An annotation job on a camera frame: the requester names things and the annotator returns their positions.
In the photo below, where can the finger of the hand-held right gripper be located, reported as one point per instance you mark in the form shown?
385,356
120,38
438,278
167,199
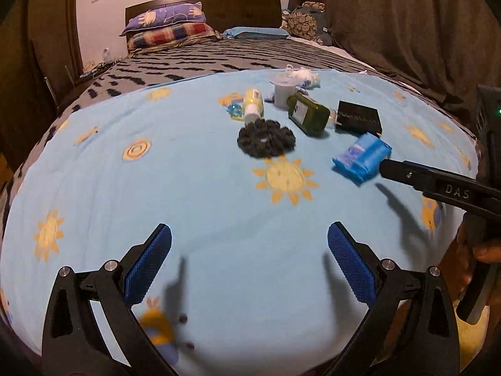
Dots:
403,174

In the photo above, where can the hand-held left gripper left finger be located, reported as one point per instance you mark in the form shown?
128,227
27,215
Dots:
150,262

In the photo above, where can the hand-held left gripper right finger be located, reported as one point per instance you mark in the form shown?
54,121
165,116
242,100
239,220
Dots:
352,266

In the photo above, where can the blue tissue packet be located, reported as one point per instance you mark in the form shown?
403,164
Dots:
362,156

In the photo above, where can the white yarn ball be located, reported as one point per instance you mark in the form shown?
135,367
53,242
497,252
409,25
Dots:
307,75

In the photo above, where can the white cup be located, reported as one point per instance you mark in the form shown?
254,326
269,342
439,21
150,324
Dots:
283,94

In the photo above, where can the person's right hand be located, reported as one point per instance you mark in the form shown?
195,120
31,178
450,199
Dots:
487,252

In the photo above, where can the black box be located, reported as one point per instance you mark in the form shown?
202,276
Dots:
358,117

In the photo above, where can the light blue printed sheet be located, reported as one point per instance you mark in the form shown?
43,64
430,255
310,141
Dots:
195,188

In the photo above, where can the green bottle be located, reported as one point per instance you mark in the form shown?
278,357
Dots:
311,115

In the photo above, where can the black crocheted scrunchie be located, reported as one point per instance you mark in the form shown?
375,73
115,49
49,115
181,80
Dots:
266,139

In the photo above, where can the brown curtain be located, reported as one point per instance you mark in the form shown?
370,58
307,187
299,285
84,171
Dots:
391,27

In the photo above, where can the yellow bottle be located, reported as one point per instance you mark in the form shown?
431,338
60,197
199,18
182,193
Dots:
252,103

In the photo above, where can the small blue trinket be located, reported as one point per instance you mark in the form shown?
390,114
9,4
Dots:
231,103

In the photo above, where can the bedside clutter pile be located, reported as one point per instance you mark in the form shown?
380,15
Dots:
98,66

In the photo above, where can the grey black patterned bedspread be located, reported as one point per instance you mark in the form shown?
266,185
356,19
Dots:
235,56

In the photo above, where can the light blue pillow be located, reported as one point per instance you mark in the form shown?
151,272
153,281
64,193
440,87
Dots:
254,32

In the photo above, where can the plaid pillow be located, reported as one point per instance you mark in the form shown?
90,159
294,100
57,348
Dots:
172,35

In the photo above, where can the dark wooden headboard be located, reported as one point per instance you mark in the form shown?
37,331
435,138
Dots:
242,9

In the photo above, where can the blue printed pillow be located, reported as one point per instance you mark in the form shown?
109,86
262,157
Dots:
164,17

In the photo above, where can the brown wooden wardrobe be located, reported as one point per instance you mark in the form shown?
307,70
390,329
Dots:
47,27

